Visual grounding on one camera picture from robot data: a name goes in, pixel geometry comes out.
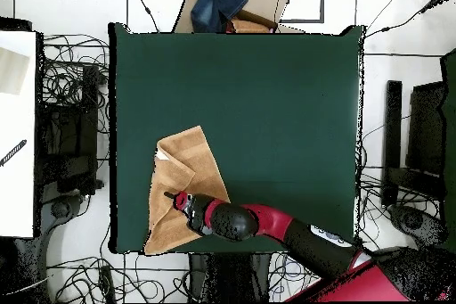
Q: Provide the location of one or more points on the dark green table cloth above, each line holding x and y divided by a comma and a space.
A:
267, 122

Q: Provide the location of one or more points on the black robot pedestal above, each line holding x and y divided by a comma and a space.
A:
231, 279

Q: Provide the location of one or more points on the black stand base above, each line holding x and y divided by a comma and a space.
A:
60, 209
413, 220

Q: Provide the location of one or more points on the green fabric sheet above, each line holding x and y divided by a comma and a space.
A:
450, 140

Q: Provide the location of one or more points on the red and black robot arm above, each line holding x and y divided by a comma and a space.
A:
270, 220

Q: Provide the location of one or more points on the tan terry towel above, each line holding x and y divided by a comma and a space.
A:
171, 182

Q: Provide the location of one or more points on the blue jeans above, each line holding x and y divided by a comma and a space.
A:
213, 4

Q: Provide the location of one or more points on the white table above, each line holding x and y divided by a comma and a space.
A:
17, 193

